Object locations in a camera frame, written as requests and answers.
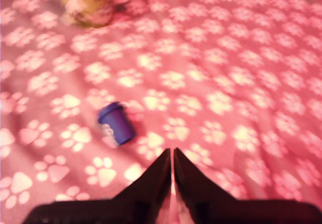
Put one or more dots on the blue coffee capsule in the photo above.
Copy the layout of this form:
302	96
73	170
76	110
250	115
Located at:
118	125

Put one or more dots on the paw-print cloth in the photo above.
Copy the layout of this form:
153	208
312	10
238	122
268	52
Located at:
201	83

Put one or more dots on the cartoon print mug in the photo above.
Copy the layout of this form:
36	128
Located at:
88	5

